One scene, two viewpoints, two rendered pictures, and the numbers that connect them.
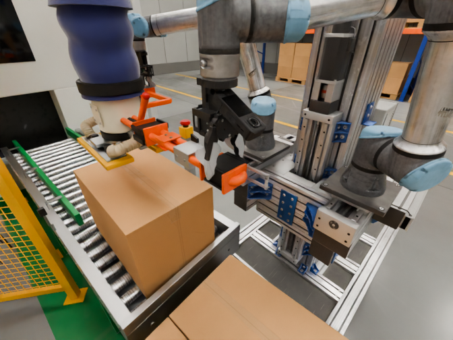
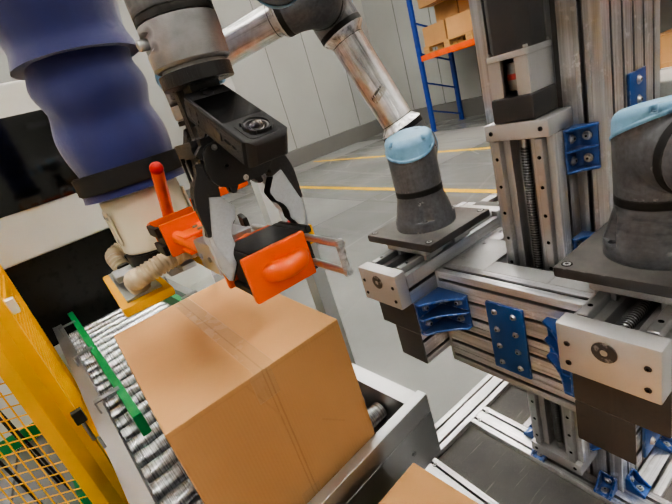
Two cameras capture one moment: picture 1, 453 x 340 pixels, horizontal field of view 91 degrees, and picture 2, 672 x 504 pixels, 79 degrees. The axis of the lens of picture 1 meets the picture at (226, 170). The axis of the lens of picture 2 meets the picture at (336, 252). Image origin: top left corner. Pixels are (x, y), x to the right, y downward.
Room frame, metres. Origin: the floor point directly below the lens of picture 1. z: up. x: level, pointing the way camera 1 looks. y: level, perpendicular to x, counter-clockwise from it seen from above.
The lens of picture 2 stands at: (0.05, -0.17, 1.40)
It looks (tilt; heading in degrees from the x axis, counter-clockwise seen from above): 20 degrees down; 14
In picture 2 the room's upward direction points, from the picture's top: 17 degrees counter-clockwise
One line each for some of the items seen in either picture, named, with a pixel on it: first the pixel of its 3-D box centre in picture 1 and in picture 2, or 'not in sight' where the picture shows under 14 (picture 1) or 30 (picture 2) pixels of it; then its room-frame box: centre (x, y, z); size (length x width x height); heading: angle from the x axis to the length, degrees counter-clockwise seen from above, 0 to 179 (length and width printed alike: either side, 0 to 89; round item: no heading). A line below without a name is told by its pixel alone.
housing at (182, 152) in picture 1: (190, 154); (226, 248); (0.54, 0.10, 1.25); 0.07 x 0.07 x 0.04; 45
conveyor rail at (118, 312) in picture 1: (44, 208); (100, 412); (1.18, 1.26, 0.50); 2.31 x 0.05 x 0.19; 49
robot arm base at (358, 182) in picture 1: (365, 173); (659, 218); (0.70, -0.52, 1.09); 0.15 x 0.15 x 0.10
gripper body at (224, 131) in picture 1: (217, 108); (215, 132); (0.47, 0.02, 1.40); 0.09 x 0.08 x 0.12; 44
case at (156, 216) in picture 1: (146, 210); (238, 388); (0.88, 0.41, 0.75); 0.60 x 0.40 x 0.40; 45
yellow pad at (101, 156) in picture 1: (102, 145); (131, 278); (0.81, 0.49, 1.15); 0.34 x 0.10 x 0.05; 45
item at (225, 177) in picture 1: (222, 172); (264, 260); (0.44, 0.01, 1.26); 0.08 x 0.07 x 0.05; 45
